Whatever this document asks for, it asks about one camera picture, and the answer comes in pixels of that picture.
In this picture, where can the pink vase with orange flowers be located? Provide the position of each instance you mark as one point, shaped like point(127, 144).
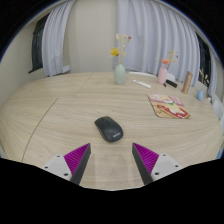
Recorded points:
point(162, 75)

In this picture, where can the thin white curtain strip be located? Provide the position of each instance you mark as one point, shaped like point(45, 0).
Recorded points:
point(212, 76)

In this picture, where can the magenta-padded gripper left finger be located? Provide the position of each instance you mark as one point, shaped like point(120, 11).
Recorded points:
point(76, 159)

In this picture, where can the cartoon print mouse pad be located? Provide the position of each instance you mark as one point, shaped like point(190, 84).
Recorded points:
point(168, 106)

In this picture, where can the dark window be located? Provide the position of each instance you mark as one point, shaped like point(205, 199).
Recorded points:
point(37, 46)
point(203, 56)

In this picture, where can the narrow white curtain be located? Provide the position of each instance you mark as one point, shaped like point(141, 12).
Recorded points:
point(56, 43)

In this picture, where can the blue vase with dried flowers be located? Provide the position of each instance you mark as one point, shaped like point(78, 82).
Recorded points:
point(200, 95)

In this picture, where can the green vase with yellow flowers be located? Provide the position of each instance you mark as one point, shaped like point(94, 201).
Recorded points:
point(119, 74)

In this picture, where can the black pen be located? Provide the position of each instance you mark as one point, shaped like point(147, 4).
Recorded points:
point(164, 85)

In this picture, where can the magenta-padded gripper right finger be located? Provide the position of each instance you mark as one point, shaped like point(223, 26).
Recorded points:
point(147, 159)

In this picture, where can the white remote control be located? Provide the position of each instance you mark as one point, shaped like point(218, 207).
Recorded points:
point(142, 83)

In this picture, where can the black computer mouse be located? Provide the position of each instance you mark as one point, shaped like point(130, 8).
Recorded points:
point(108, 129)

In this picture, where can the wide white curtain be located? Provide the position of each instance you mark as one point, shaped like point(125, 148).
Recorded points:
point(153, 33)

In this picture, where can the tan insulated bottle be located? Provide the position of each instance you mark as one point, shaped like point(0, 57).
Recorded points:
point(187, 82)

